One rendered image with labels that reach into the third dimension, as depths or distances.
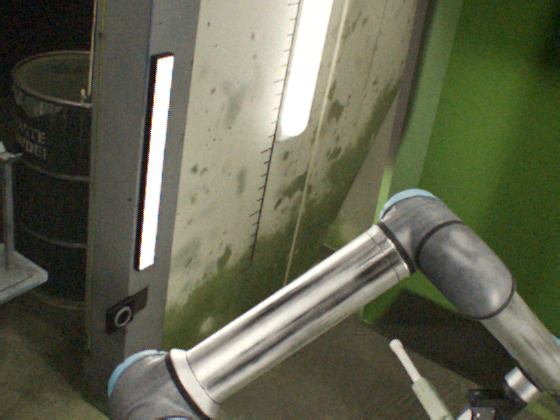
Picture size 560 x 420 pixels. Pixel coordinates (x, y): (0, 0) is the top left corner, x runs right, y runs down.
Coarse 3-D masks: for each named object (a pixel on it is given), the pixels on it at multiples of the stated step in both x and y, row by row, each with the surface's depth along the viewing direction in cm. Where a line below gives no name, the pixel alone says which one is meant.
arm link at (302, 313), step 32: (416, 192) 126; (384, 224) 123; (416, 224) 120; (448, 224) 117; (352, 256) 122; (384, 256) 120; (416, 256) 119; (288, 288) 124; (320, 288) 121; (352, 288) 120; (384, 288) 123; (256, 320) 121; (288, 320) 120; (320, 320) 121; (160, 352) 129; (192, 352) 123; (224, 352) 120; (256, 352) 120; (288, 352) 122; (128, 384) 122; (160, 384) 119; (192, 384) 119; (224, 384) 120; (128, 416) 117; (160, 416) 115; (192, 416) 118
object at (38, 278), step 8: (0, 248) 165; (0, 256) 162; (16, 256) 163; (24, 264) 161; (32, 272) 159; (40, 272) 159; (24, 280) 156; (32, 280) 156; (40, 280) 157; (16, 288) 153; (24, 288) 154; (0, 296) 150; (8, 296) 150; (16, 296) 153; (0, 304) 149
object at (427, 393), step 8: (392, 344) 201; (400, 344) 200; (400, 352) 197; (408, 360) 194; (408, 368) 192; (416, 376) 188; (416, 384) 186; (424, 384) 184; (432, 384) 187; (416, 392) 184; (424, 392) 182; (432, 392) 181; (424, 400) 181; (432, 400) 179; (440, 400) 179; (432, 408) 177; (440, 408) 176; (432, 416) 176; (440, 416) 174; (448, 416) 174
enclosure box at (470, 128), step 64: (448, 0) 168; (512, 0) 172; (448, 64) 191; (512, 64) 181; (448, 128) 202; (512, 128) 191; (384, 192) 184; (448, 192) 214; (512, 192) 201; (512, 256) 213; (384, 320) 219; (448, 320) 221
